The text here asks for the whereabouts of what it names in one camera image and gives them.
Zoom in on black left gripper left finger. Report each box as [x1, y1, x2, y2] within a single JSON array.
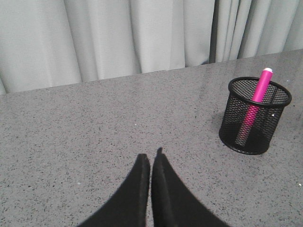
[[79, 154, 150, 227]]

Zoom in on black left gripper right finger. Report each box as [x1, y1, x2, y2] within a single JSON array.
[[151, 148, 228, 227]]

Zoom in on pink marker pen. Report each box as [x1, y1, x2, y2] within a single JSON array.
[[235, 68, 273, 147]]

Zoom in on black mesh pen holder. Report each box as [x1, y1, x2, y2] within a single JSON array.
[[219, 77, 292, 155]]

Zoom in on grey curtain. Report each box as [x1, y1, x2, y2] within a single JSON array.
[[0, 0, 303, 94]]

